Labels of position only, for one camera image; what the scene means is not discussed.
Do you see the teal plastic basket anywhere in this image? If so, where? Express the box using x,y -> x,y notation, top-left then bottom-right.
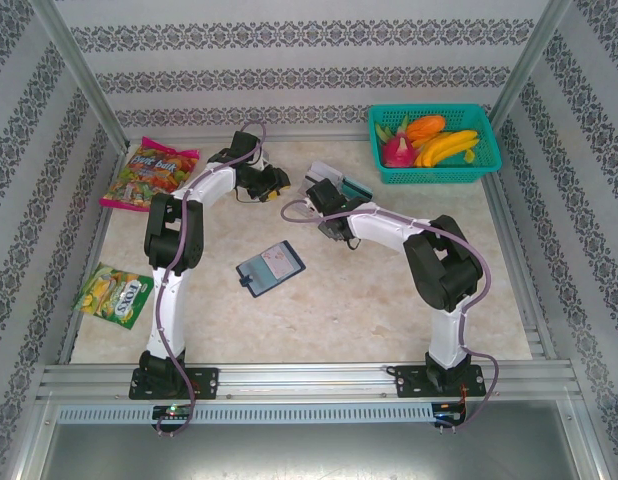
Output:
367,103 -> 504,185

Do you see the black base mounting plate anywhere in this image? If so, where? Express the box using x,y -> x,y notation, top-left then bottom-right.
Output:
128,367 -> 221,401
391,363 -> 489,400

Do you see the teal credit card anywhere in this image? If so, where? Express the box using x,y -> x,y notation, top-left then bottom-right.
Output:
246,255 -> 273,296

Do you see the white striped card stack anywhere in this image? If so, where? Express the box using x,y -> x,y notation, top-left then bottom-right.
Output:
308,160 -> 346,185

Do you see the yellow banana bunch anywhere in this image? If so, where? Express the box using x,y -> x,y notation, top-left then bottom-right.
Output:
413,128 -> 481,169

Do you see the wide aluminium mounting rail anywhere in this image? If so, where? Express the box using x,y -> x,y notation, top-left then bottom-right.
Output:
36,360 -> 584,402

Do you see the aluminium frame post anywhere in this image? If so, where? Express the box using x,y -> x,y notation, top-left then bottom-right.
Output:
487,0 -> 574,132
28,0 -> 131,150

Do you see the slotted grey cable duct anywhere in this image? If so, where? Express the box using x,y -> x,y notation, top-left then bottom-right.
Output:
55,402 -> 436,426

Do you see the navy blue card holder wallet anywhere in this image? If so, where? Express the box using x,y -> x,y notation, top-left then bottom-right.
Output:
234,240 -> 308,300

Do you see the stack of grey plates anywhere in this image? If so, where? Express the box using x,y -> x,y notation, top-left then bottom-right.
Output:
340,174 -> 375,200

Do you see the aluminium frame rail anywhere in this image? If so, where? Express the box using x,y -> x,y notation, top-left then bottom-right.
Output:
481,172 -> 560,362
56,144 -> 131,365

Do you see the pink candy bag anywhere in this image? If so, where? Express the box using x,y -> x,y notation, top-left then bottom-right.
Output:
98,136 -> 201,222

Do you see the green candy bag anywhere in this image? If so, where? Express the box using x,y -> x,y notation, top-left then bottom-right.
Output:
72,262 -> 155,331

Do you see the clear acrylic card stand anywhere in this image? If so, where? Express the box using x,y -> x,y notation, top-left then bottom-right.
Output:
297,159 -> 375,201

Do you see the pink floral credit card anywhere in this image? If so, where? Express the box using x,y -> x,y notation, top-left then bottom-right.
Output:
262,246 -> 300,281

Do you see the orange mango fruit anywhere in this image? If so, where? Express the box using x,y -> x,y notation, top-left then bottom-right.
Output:
405,114 -> 448,142

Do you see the pink dragon fruit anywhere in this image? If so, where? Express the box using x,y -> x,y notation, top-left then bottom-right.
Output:
380,130 -> 416,169

